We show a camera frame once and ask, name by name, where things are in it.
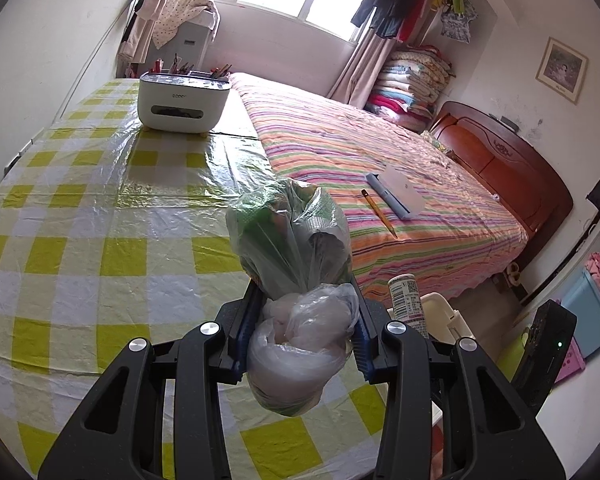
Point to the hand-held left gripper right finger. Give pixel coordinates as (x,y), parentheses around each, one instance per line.
(362,355)

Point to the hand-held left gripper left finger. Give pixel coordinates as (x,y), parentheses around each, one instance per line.
(242,340)

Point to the white labelled can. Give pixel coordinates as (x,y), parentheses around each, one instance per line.
(407,300)

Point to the white plastic trash bin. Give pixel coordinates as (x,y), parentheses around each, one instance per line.
(445,315)

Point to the clear plastic bag with greens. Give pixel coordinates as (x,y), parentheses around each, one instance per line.
(290,240)

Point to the pink storage crate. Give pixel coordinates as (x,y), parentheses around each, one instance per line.
(570,362)

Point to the green storage box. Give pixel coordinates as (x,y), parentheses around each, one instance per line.
(510,357)

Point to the light blue storage box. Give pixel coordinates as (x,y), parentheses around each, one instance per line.
(590,320)

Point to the beige plush slipper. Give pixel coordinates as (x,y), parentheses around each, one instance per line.
(512,281)
(515,269)

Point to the yellow pencil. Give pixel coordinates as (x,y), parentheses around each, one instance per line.
(377,212)

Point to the white and blue case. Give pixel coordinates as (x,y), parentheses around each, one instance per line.
(400,187)

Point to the wooden bed headboard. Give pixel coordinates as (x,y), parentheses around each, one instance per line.
(505,170)

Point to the striped bed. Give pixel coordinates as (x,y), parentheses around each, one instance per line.
(330,150)

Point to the green patterned cloth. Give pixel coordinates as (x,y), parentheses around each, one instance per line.
(435,142)

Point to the small grey device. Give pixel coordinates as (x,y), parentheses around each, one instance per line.
(510,123)

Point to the white desk organizer box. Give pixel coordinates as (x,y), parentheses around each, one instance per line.
(180,100)

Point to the stack of folded quilts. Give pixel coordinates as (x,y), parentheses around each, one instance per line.
(410,90)

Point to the bunch of pens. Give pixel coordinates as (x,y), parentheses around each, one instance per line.
(185,67)

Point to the beige curtain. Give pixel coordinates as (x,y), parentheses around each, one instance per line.
(365,65)

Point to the white dotted cloth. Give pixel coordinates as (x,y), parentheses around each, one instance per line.
(180,10)

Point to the pale hanging robe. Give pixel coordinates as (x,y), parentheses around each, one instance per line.
(147,15)

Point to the row of hanging clothes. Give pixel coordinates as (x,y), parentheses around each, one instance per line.
(395,5)

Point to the framed wall picture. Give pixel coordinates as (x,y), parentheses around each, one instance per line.
(562,70)

